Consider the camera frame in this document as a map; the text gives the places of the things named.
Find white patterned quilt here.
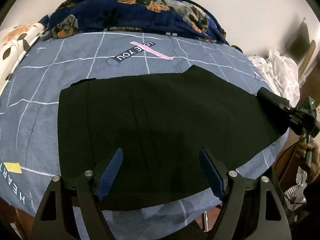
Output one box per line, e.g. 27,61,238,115
248,49,300,107

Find blue grid bedsheet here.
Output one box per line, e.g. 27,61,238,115
0,31,291,240

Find white floral pillow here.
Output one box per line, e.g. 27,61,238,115
1,23,44,92

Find navy dog print blanket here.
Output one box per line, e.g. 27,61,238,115
40,0,227,43

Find black pants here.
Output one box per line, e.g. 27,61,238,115
57,66,289,211

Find person right hand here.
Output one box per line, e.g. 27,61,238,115
294,135,319,184

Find brown wooden wardrobe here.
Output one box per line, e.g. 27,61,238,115
285,17,320,111

